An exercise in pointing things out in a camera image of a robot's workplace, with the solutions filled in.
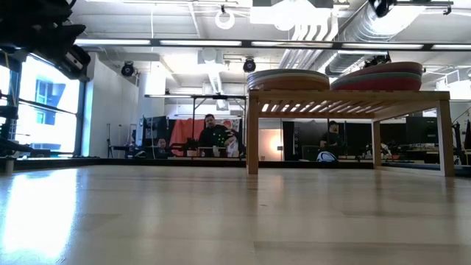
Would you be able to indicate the white and blue ball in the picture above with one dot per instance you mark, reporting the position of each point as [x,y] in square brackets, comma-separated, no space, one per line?
[326,157]

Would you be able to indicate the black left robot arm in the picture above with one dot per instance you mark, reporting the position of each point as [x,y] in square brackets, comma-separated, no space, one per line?
[29,14]

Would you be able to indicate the black ceiling spotlight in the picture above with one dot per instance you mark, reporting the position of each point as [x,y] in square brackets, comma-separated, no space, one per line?
[127,70]
[249,65]
[375,62]

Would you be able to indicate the black monitor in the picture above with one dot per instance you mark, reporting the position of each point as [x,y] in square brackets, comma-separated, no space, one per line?
[421,130]

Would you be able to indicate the wooden slatted shelf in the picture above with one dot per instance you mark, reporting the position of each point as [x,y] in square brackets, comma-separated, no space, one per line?
[331,96]

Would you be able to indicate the person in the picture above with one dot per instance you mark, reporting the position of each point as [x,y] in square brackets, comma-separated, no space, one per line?
[162,143]
[331,138]
[215,136]

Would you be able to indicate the black rig frame strut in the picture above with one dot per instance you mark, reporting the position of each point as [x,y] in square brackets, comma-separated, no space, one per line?
[14,88]

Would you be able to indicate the silver ventilation duct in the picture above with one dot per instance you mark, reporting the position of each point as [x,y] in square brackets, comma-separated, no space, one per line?
[368,33]

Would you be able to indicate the black rig light bar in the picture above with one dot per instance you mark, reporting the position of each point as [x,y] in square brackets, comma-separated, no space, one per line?
[246,43]

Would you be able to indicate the background black rig frame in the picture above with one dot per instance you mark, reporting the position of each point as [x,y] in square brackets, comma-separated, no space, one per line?
[206,96]

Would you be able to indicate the beige plate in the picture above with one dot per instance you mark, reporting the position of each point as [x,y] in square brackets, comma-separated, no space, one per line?
[287,77]

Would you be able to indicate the large window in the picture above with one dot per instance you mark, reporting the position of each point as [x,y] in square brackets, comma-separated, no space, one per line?
[48,121]

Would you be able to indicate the black table frame rail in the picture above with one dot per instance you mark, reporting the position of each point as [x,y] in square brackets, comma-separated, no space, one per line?
[147,162]

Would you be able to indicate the orange cloth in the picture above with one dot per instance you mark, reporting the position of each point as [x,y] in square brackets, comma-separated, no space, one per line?
[184,134]

